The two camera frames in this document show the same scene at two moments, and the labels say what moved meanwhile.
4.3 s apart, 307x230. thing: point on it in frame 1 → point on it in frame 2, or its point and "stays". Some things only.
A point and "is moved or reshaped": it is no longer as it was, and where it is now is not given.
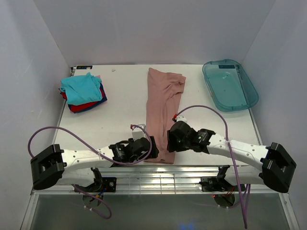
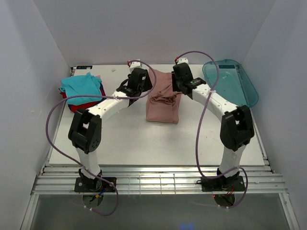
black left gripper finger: (155, 150) → (146, 84)
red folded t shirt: (75, 108) stays
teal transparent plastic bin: (229, 85) stays
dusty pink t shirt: (163, 92) is moved or reshaped
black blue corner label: (84, 67) stays
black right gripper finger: (171, 143) → (174, 82)
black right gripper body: (170, 140) → (175, 81)
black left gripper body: (153, 147) → (146, 83)
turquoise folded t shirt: (82, 89) stays
